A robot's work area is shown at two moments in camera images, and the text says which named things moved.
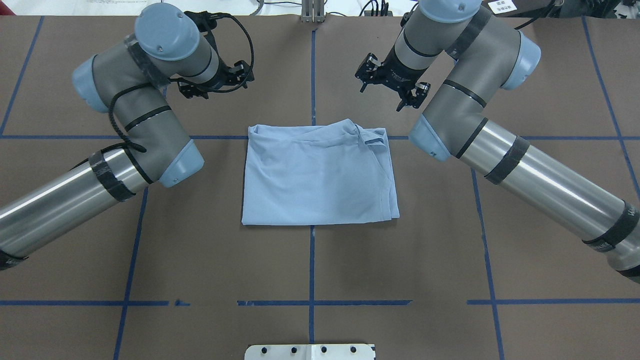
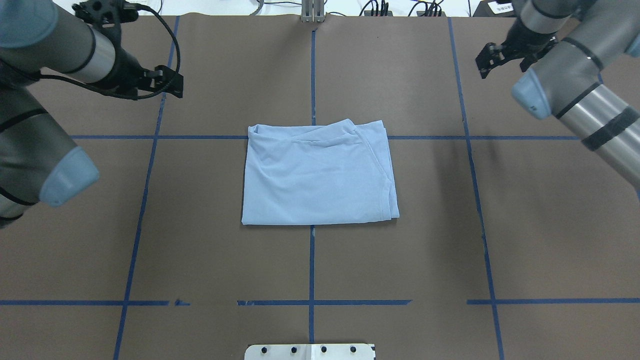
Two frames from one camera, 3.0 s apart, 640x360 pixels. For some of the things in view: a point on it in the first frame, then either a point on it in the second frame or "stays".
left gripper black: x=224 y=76 → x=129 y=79
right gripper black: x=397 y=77 → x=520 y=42
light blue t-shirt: x=336 y=172 stays
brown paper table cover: x=474 y=269 stays
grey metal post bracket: x=313 y=11 stays
